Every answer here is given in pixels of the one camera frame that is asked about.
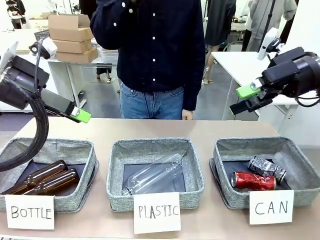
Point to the person's left forearm navy sleeve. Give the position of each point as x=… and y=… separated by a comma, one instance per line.
x=195, y=85

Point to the crushed red soda can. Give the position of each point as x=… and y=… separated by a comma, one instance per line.
x=252, y=180

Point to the white paper sign CAN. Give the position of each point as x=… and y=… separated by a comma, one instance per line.
x=271, y=207

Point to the person in navy shirt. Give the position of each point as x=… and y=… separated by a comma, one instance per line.
x=155, y=50

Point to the grey fabric basket plastic label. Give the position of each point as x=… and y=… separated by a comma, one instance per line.
x=155, y=150

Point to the closed flat cardboard box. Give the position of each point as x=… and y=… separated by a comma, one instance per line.
x=71, y=46
x=77, y=56

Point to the bystander in grey coat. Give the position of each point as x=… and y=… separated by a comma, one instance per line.
x=255, y=22

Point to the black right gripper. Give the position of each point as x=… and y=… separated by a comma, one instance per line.
x=290, y=72

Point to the seated bystander in black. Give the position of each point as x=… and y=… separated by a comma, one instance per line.
x=16, y=11

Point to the white paper sign BOTTLE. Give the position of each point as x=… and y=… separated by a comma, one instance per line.
x=30, y=212

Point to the grey fabric basket bottle label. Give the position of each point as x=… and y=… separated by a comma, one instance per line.
x=82, y=200

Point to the black mesh basket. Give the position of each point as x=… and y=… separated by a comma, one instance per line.
x=41, y=35

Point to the clear plastic bottle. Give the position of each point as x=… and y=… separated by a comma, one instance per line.
x=152, y=175

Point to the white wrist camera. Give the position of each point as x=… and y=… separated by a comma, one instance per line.
x=47, y=47
x=267, y=42

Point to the brown glass bottle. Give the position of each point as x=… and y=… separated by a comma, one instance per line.
x=57, y=182
x=47, y=171

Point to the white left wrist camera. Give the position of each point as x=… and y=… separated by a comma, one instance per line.
x=47, y=47

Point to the wooden top table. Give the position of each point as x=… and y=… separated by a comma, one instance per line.
x=25, y=42

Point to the grey fabric basket can label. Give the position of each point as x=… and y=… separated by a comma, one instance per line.
x=300, y=160

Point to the black printed drink can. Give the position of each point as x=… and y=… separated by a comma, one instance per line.
x=267, y=166

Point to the white desk with legs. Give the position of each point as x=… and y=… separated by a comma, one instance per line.
x=75, y=72

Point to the bystander in dark dress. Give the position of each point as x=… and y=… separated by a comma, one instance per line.
x=220, y=25

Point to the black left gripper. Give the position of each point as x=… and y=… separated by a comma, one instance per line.
x=22, y=80

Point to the open cardboard box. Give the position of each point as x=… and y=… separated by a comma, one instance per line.
x=70, y=27

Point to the person's right forearm navy sleeve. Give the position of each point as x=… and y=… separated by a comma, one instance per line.
x=107, y=30

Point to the white paper sign PLASTIC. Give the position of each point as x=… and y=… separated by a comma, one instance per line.
x=157, y=212

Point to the black tripod pole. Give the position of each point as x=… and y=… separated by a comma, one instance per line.
x=270, y=15

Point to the person's left hand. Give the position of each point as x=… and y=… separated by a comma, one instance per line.
x=188, y=115

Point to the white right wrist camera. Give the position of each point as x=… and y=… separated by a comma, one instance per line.
x=267, y=42

